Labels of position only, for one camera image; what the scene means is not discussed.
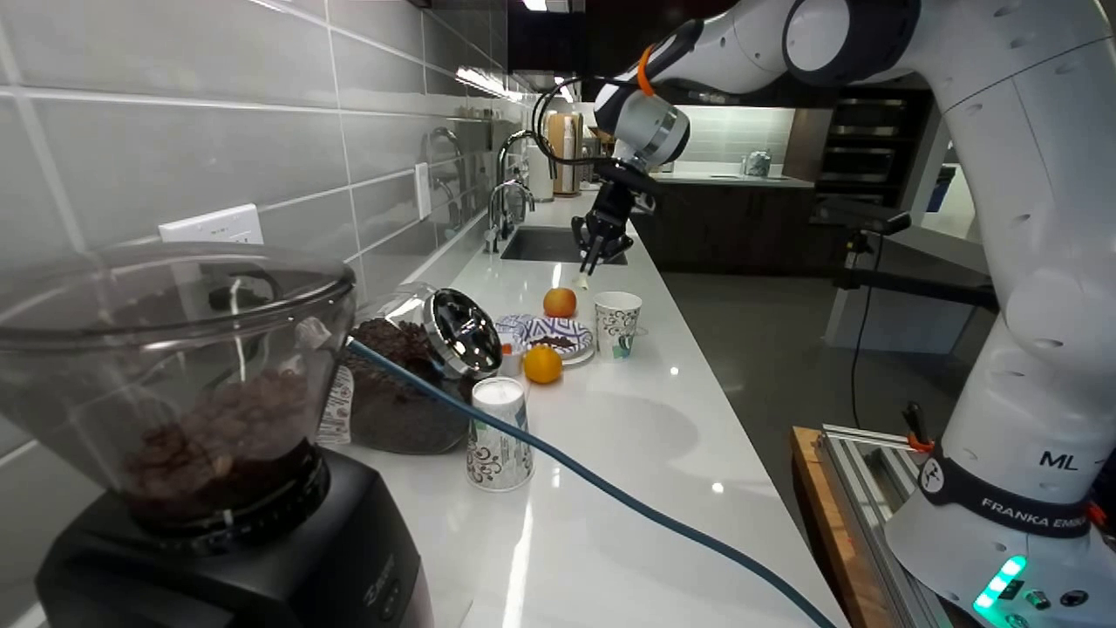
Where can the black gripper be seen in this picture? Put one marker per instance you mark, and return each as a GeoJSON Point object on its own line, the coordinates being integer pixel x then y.
{"type": "Point", "coordinates": [619, 198]}

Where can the large patterned paper cup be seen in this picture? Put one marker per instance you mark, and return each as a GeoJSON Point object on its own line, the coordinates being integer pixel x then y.
{"type": "Point", "coordinates": [619, 325]}

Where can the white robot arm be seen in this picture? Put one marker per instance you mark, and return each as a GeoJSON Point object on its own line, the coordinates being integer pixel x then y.
{"type": "Point", "coordinates": [1025, 231]}

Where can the blue patterned bowl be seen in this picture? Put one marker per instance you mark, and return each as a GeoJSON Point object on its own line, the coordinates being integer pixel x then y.
{"type": "Point", "coordinates": [574, 338]}

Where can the small patterned paper cup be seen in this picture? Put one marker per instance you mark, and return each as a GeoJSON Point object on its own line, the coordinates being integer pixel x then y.
{"type": "Point", "coordinates": [502, 436]}

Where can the dark sink basin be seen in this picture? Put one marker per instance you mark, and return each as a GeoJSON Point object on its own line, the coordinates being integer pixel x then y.
{"type": "Point", "coordinates": [543, 244]}

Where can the red orange peach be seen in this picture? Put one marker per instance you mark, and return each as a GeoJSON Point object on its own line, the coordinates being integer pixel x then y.
{"type": "Point", "coordinates": [561, 300]}

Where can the chrome sink faucet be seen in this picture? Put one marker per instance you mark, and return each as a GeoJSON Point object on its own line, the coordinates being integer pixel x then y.
{"type": "Point", "coordinates": [512, 210]}

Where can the dark kitchen island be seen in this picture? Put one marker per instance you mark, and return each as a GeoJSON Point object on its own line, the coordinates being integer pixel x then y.
{"type": "Point", "coordinates": [719, 229]}

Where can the small orange tangerine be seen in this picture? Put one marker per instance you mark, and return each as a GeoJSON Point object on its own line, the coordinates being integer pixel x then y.
{"type": "Point", "coordinates": [543, 366]}

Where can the brown bag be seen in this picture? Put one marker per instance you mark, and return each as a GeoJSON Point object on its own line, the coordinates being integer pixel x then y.
{"type": "Point", "coordinates": [404, 396]}

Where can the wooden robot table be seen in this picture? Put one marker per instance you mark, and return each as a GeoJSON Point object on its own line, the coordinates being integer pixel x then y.
{"type": "Point", "coordinates": [832, 525]}

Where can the black coffee grinder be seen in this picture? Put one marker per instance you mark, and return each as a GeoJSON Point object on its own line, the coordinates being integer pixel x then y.
{"type": "Point", "coordinates": [211, 466]}

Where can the empty white wall outlet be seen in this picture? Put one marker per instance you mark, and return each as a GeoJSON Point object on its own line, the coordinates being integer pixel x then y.
{"type": "Point", "coordinates": [423, 193]}

